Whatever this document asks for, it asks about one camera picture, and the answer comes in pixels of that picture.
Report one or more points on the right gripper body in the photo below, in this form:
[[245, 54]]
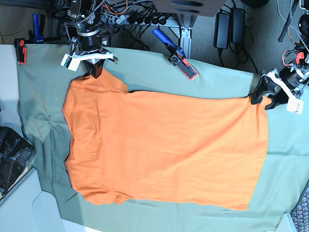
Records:
[[94, 56]]

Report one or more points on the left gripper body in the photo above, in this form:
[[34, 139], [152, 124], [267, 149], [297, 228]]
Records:
[[286, 81]]

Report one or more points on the orange T-shirt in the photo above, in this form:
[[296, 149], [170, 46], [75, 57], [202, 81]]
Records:
[[155, 146]]

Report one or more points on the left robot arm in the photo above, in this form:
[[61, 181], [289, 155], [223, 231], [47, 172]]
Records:
[[296, 27]]

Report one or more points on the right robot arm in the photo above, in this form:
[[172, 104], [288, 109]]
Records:
[[85, 29]]

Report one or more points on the green table cloth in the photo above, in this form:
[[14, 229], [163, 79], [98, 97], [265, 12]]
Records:
[[282, 186]]

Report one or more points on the red black corner clamp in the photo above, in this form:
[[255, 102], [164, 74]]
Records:
[[20, 50]]

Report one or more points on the black power adapter brick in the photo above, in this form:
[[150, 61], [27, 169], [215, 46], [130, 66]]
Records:
[[237, 26]]

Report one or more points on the white power strip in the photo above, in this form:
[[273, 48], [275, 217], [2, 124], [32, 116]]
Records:
[[158, 20]]

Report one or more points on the black plastic bag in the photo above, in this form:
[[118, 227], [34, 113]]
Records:
[[15, 154]]

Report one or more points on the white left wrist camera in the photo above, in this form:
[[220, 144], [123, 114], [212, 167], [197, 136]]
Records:
[[295, 106]]

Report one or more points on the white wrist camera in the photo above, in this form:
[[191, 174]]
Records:
[[70, 62], [295, 106]]

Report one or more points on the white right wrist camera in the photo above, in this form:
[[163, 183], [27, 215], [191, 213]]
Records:
[[70, 62]]

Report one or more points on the aluminium frame post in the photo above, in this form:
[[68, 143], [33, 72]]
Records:
[[186, 23]]

